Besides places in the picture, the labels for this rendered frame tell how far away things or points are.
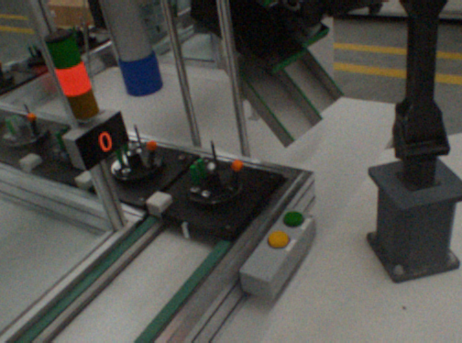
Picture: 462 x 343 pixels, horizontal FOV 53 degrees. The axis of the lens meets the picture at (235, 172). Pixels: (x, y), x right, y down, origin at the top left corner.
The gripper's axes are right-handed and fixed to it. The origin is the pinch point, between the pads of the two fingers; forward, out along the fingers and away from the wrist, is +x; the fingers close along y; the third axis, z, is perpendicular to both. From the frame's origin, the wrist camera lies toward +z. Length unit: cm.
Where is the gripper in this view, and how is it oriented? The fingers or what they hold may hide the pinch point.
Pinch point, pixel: (311, 8)
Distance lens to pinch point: 124.2
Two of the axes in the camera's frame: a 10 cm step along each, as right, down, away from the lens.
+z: -3.2, -8.8, -3.5
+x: -6.7, -0.6, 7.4
